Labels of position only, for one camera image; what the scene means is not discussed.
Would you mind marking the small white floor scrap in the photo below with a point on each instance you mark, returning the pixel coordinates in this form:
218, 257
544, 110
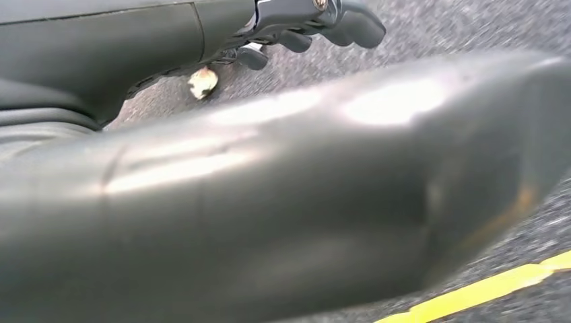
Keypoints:
203, 82

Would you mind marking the yellow floor tape strip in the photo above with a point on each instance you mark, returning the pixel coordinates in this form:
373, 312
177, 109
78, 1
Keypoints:
468, 294

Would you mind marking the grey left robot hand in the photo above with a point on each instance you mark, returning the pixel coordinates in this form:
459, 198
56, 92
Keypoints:
111, 49

